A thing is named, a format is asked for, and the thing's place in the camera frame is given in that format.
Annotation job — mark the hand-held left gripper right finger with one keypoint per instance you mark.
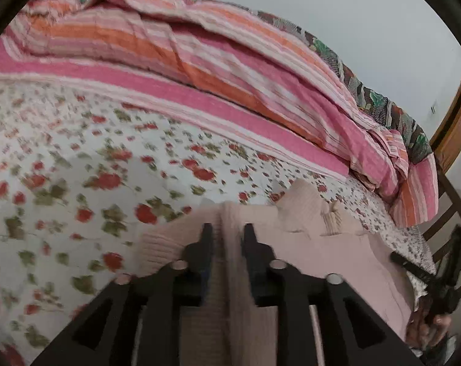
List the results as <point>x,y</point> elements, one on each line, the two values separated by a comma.
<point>253,263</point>

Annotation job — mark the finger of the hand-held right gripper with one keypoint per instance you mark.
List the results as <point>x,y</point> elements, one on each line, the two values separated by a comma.
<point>457,251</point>
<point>413,267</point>

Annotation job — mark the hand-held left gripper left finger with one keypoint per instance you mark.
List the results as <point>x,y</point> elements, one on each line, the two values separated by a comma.
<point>200,263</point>

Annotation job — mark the pink knit sweater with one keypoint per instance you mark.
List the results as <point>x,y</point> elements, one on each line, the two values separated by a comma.
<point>310,251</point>

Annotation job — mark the person's right hand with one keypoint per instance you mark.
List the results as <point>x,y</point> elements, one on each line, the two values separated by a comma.
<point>432,331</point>

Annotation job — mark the brown wooden door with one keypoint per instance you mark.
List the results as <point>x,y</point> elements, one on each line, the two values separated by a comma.
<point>459,129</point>

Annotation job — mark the white floral bedsheet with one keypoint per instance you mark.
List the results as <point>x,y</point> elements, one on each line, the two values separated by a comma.
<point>81,141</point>

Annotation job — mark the dark floral patchwork quilt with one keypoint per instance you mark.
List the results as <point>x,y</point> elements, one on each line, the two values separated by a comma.
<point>371,99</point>

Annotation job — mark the pink orange striped quilt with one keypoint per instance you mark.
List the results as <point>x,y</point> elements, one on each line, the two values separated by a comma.
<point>215,84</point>

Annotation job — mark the dark wooden bed frame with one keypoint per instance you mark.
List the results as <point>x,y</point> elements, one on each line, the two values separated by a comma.
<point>450,198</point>

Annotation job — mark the white wall switch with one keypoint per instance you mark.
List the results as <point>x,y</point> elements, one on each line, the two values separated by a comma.
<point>434,107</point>

